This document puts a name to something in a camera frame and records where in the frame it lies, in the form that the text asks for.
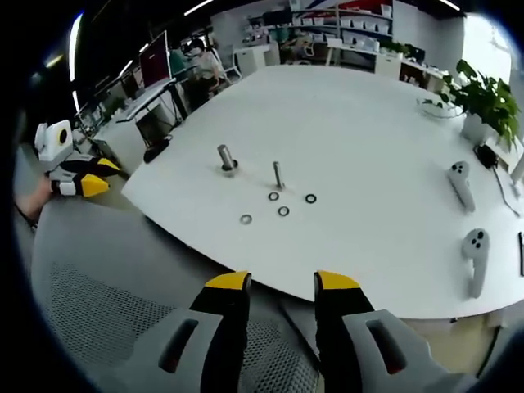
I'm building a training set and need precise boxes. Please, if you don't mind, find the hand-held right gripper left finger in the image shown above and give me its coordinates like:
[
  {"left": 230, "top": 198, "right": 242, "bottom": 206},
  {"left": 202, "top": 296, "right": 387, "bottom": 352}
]
[{"left": 138, "top": 269, "right": 251, "bottom": 393}]

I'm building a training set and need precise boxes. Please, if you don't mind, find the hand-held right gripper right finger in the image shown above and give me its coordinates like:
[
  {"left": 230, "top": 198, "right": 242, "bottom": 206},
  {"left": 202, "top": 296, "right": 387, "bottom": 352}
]
[{"left": 313, "top": 269, "right": 441, "bottom": 393}]

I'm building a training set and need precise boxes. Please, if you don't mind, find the thick steel threaded stud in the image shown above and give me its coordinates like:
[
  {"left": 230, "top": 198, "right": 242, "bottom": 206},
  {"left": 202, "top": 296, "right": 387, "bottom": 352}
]
[{"left": 215, "top": 143, "right": 239, "bottom": 178}]

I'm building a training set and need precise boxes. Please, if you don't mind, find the thin steel threaded stud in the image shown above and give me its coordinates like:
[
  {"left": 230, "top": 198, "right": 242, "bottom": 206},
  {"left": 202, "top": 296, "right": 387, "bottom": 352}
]
[{"left": 270, "top": 160, "right": 287, "bottom": 190}]

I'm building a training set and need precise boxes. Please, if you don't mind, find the person's left hand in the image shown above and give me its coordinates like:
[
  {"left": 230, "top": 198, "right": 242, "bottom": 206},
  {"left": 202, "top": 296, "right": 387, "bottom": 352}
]
[{"left": 16, "top": 178, "right": 56, "bottom": 224}]

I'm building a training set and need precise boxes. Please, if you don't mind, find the grey mesh office chair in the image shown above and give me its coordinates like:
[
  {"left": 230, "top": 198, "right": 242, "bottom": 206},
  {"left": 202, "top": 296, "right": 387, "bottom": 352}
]
[{"left": 28, "top": 199, "right": 328, "bottom": 393}]

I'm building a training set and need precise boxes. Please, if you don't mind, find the white monitor desk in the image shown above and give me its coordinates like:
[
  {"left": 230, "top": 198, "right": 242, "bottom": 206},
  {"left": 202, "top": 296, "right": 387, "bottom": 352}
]
[{"left": 116, "top": 77, "right": 181, "bottom": 124}]

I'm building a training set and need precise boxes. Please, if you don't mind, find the red screen monitor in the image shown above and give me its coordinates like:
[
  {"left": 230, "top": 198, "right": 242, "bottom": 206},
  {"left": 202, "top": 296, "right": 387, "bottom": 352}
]
[{"left": 138, "top": 30, "right": 172, "bottom": 89}]

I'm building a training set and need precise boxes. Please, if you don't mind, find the white handheld controller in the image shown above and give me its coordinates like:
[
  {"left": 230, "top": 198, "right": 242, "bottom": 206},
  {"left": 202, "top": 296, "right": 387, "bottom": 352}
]
[
  {"left": 461, "top": 228, "right": 491, "bottom": 299},
  {"left": 446, "top": 160, "right": 477, "bottom": 213}
]

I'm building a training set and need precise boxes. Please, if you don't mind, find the black power adapter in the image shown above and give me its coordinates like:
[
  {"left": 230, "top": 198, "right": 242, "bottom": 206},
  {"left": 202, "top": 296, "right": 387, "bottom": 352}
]
[{"left": 474, "top": 142, "right": 499, "bottom": 169}]

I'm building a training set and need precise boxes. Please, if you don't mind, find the white desktop stand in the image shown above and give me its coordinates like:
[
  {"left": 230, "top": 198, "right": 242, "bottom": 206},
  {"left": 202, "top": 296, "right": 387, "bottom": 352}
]
[{"left": 493, "top": 138, "right": 524, "bottom": 181}]

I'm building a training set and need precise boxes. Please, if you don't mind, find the white low cabinet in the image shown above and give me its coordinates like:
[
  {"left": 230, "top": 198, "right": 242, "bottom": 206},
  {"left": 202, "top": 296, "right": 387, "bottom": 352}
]
[{"left": 327, "top": 43, "right": 445, "bottom": 93}]

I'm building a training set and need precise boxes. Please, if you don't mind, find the green potted plant white pot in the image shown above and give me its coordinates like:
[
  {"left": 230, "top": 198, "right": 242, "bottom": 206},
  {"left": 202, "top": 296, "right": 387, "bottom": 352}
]
[{"left": 433, "top": 58, "right": 524, "bottom": 151}]

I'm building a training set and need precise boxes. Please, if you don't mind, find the white storage shelf with boxes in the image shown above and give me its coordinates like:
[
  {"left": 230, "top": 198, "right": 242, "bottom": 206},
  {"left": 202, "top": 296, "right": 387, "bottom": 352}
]
[{"left": 290, "top": 0, "right": 394, "bottom": 42}]

